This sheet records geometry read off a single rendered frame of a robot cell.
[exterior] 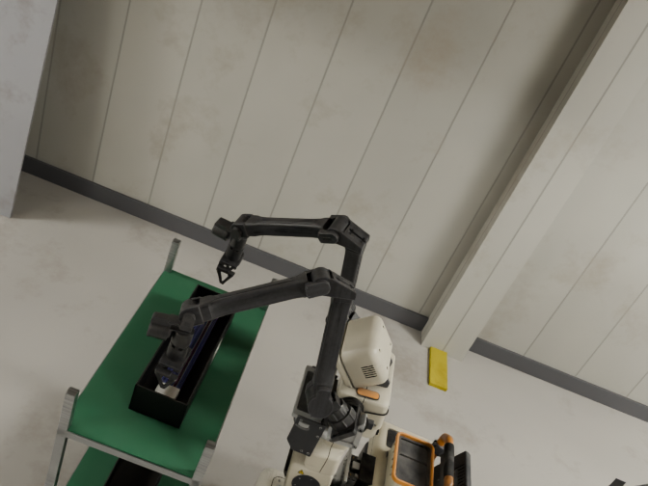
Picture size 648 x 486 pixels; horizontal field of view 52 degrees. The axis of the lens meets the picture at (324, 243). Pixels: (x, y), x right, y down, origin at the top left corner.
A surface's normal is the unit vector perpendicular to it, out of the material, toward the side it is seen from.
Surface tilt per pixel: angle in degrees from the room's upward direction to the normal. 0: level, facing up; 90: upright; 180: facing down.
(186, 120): 90
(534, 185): 90
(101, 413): 0
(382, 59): 90
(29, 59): 82
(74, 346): 0
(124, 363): 0
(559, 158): 90
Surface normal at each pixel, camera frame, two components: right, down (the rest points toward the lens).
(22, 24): -0.10, 0.37
